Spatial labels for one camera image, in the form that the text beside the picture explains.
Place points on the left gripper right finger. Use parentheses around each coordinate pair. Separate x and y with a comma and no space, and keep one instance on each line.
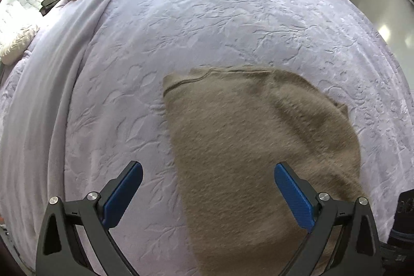
(357,249)

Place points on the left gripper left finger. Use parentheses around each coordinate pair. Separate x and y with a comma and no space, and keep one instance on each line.
(60,250)

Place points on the brown knit sweater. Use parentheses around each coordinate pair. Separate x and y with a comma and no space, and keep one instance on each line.
(229,128)

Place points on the light purple fleece sheet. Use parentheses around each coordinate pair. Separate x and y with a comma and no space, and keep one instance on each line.
(33,140)

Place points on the white quilted pillow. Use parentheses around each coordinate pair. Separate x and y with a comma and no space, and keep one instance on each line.
(20,21)

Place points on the lavender embossed bed blanket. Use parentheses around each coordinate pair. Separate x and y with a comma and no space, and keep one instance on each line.
(117,111)

